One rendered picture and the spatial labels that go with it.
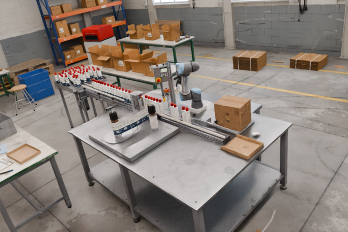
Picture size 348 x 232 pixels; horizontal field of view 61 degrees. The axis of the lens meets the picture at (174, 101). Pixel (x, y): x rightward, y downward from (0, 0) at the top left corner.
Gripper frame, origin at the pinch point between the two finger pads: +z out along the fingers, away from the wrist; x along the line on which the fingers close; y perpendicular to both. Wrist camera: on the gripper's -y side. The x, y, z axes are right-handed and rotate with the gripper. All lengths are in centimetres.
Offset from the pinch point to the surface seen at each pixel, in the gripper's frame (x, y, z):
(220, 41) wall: 492, -280, 87
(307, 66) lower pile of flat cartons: 381, 24, 91
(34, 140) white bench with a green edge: -162, -95, 23
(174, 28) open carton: 276, -264, -3
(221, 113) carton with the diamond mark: -35, 90, -4
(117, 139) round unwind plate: -114, 11, 11
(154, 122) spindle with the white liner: -80, 34, 2
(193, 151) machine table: -83, 89, 16
